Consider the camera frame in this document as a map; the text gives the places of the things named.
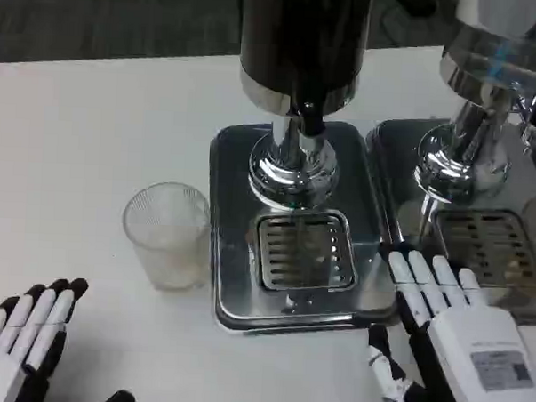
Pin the clear ribbed glass cup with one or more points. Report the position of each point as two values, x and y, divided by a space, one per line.
168 236

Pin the steel drip grid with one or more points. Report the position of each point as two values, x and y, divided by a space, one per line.
488 244
303 251

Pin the chrome drink dispenser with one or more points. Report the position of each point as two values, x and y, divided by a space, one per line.
481 108

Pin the black drink dispenser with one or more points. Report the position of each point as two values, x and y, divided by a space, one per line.
300 78

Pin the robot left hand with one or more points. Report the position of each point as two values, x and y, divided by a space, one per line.
31 328

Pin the steel drip tray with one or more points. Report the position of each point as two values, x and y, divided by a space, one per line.
252 254
407 171

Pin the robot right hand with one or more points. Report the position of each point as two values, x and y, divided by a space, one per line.
471 343

